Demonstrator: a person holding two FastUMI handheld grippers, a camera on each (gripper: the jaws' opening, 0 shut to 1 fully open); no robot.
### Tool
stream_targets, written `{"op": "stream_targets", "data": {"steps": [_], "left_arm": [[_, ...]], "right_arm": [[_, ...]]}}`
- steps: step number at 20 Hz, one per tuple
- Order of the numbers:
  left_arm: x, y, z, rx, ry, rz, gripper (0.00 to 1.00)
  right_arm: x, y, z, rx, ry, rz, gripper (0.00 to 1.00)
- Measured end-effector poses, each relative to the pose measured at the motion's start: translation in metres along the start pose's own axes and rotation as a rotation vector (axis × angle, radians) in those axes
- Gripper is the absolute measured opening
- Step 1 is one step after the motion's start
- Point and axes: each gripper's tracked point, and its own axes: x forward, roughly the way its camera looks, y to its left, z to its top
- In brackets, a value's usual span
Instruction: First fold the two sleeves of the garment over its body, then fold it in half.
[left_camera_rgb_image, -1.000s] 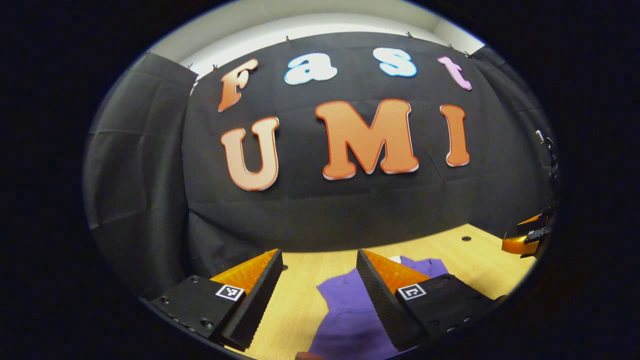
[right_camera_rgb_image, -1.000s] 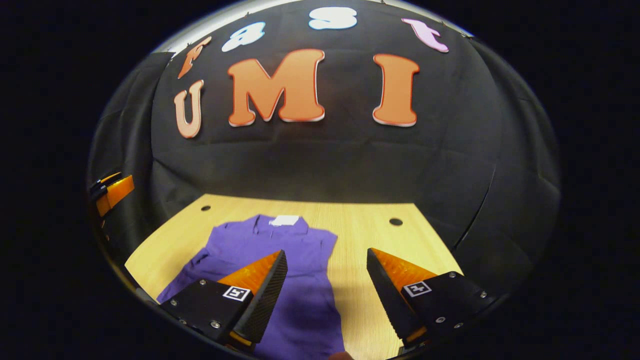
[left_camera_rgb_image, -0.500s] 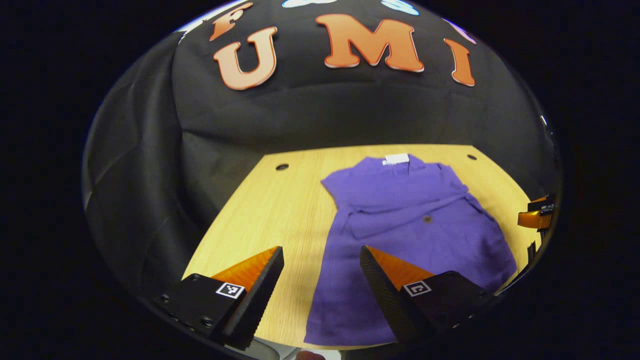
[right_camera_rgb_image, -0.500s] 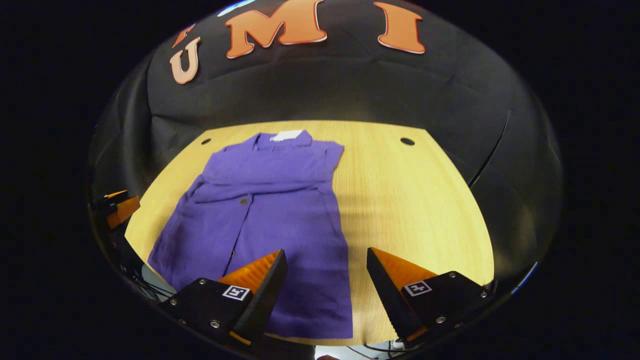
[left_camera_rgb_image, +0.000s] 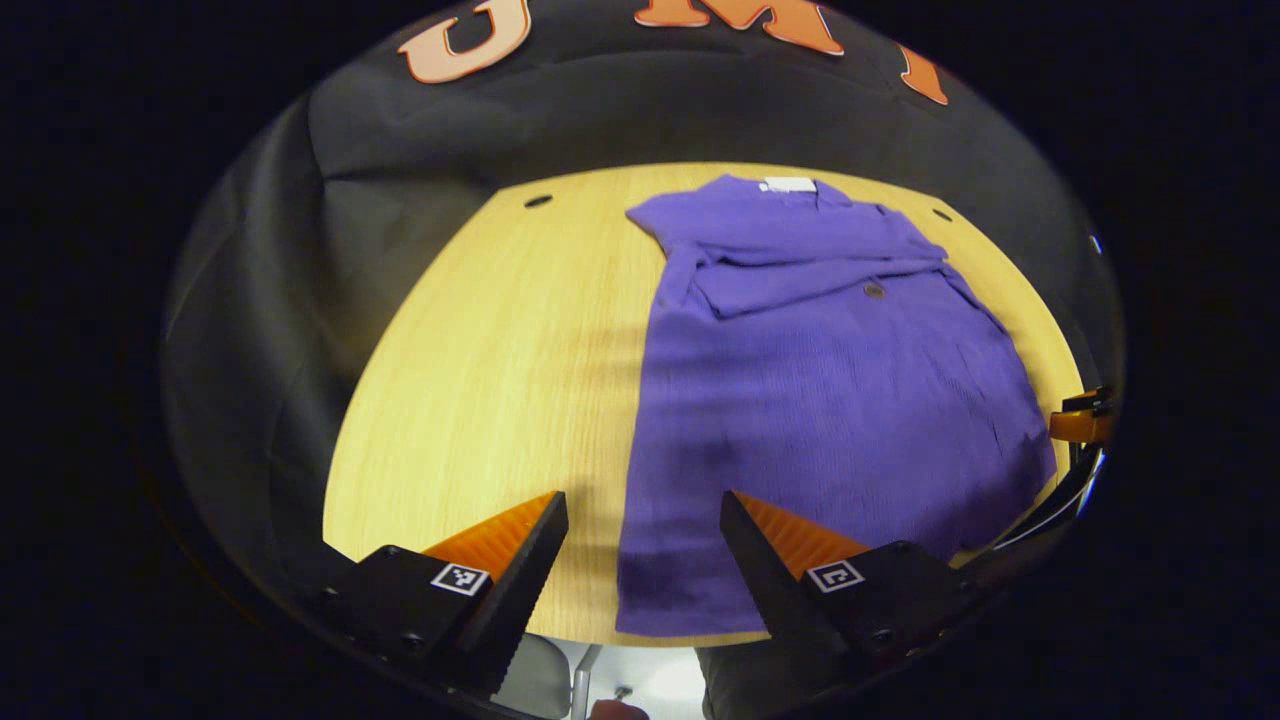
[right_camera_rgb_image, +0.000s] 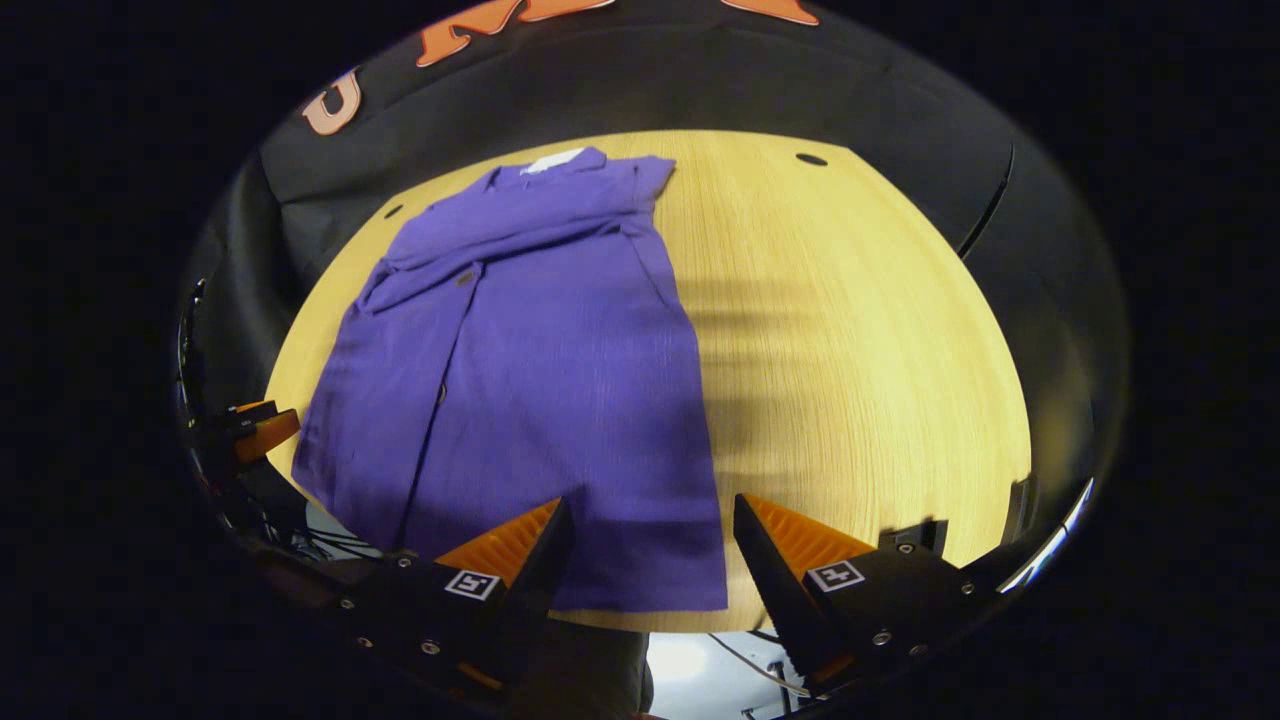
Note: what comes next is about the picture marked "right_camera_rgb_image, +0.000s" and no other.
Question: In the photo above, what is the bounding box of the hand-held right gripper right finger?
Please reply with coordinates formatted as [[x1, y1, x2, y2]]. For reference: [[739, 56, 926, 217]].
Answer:
[[733, 492, 1001, 691]]

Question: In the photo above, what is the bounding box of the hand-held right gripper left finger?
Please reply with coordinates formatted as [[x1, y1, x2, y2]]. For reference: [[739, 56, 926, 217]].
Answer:
[[320, 496, 576, 701]]

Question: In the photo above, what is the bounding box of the purple shirt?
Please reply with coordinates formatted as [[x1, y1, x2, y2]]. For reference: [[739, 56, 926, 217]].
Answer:
[[290, 146, 729, 613]]

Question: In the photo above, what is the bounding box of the person's dark clothing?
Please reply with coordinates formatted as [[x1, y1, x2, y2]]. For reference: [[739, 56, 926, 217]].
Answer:
[[515, 608, 656, 719]]

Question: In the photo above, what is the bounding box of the black backdrop cloth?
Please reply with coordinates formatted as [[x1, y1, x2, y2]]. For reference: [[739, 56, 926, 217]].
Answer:
[[175, 0, 1131, 601]]

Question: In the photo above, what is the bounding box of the black cable bundle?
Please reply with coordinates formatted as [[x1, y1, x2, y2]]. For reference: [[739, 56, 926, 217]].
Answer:
[[215, 480, 386, 566]]

